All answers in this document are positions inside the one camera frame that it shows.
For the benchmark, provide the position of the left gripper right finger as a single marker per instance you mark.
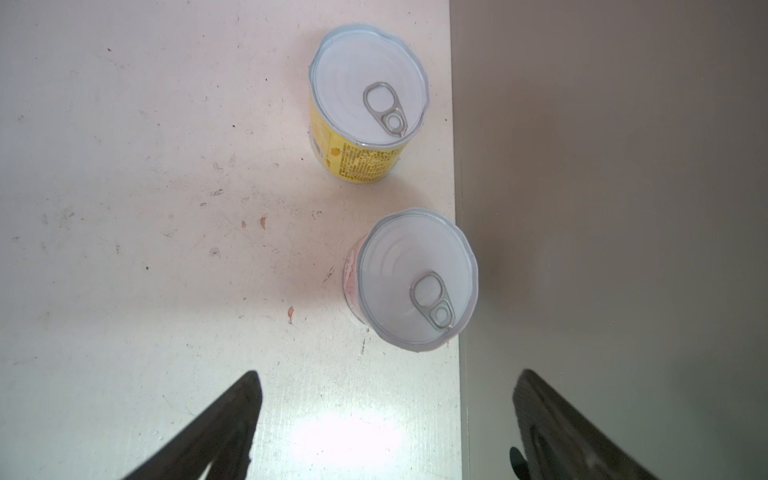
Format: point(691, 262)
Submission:
point(559, 442)

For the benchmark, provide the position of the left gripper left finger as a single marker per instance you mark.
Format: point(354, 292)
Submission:
point(217, 443)

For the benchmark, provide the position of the pink label can left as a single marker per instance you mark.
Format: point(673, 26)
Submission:
point(413, 279)

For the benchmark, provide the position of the yellow label can left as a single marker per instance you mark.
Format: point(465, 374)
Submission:
point(369, 94)

